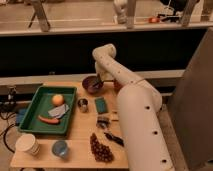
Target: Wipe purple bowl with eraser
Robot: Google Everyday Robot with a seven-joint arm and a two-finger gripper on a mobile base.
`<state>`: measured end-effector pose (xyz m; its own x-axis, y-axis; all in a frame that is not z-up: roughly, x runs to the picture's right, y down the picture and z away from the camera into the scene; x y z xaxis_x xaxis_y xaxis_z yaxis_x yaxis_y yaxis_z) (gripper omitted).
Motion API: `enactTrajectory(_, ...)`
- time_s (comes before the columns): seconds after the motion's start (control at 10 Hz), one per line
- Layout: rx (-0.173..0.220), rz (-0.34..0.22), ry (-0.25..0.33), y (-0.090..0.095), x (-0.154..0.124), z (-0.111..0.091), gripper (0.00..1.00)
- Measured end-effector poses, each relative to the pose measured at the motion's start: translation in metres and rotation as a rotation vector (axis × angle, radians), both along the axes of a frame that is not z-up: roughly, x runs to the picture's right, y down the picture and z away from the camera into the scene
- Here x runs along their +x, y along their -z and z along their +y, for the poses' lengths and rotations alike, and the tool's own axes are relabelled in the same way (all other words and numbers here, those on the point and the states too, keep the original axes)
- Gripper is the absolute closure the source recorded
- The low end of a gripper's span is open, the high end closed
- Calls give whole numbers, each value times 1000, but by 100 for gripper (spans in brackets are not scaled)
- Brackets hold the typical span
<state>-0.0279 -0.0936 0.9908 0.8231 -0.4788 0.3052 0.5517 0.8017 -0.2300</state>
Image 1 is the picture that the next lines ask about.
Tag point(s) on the purple bowl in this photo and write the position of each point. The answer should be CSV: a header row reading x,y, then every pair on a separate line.
x,y
92,84

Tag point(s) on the grey folded cloth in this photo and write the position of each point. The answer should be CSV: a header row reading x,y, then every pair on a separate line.
x,y
58,112

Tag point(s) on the green plastic tray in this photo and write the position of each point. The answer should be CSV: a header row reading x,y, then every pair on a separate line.
x,y
41,104

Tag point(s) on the black handled tool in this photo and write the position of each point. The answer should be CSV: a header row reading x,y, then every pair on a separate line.
x,y
116,139

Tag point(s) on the bunch of dark grapes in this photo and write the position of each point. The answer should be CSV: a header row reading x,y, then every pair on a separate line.
x,y
101,152

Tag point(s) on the blue glass cup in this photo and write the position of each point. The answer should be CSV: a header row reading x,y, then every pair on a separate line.
x,y
60,149

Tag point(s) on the white paper cup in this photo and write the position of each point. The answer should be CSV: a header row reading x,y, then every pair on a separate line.
x,y
27,143

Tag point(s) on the blue object beside tray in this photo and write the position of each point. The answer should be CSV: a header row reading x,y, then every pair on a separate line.
x,y
20,115

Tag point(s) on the small metal cup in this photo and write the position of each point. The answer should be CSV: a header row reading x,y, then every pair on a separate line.
x,y
83,105

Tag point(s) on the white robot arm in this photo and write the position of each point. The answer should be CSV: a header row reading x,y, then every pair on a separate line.
x,y
138,103

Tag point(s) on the grey panel on right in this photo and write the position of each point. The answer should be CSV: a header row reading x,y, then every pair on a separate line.
x,y
191,107

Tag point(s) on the small metal clip object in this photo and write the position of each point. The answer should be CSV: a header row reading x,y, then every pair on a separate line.
x,y
102,122

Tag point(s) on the orange carrot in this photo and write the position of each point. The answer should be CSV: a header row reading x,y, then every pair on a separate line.
x,y
49,120

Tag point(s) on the green sponge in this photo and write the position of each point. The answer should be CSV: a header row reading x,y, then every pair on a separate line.
x,y
101,105

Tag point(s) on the yellow wooden piece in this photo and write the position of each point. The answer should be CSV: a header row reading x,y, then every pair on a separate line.
x,y
114,117

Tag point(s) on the orange fruit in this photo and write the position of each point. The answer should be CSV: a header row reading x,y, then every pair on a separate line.
x,y
57,100

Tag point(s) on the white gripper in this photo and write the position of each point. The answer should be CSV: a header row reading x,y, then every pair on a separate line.
x,y
104,75

